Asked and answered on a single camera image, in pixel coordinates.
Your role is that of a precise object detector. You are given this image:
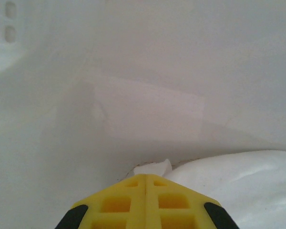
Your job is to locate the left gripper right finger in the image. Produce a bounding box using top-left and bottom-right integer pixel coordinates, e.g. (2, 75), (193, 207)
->
(145, 174), (239, 229)

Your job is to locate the white t-shirt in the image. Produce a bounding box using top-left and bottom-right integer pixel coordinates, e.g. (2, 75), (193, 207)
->
(133, 149), (286, 229)

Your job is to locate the white perforated plastic basket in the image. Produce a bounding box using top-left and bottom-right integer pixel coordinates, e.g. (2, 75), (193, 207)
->
(0, 0), (29, 77)

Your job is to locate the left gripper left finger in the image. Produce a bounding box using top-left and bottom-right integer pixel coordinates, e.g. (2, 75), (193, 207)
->
(54, 174), (147, 229)

